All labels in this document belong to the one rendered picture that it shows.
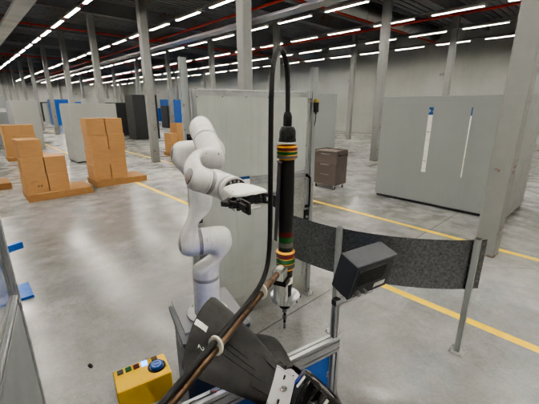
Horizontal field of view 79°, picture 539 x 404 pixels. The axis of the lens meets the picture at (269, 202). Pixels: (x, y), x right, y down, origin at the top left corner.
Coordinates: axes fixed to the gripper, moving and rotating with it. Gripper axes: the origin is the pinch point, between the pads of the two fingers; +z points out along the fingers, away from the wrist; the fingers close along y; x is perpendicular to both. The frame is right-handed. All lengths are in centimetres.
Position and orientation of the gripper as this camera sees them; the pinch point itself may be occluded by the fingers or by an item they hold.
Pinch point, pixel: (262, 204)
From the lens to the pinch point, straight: 81.1
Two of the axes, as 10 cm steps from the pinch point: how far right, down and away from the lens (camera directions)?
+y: -8.5, 1.7, -5.0
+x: -0.2, -9.6, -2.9
